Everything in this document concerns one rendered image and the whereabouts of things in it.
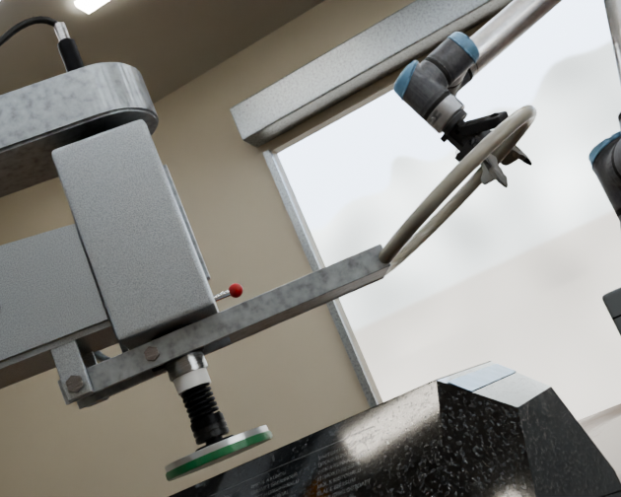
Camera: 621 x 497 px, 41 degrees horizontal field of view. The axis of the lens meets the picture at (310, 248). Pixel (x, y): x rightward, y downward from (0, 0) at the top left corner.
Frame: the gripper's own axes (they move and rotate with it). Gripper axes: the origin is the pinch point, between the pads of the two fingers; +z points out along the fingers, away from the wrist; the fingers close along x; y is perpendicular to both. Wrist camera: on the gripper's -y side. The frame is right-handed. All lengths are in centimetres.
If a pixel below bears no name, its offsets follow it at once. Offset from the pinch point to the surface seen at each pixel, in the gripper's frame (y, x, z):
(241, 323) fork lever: 21, 72, -16
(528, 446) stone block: -25, 84, 31
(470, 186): 9.8, 3.8, -6.3
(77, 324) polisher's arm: 29, 93, -37
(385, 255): 3.7, 47.1, -6.0
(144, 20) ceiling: 274, -228, -281
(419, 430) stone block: -19, 91, 19
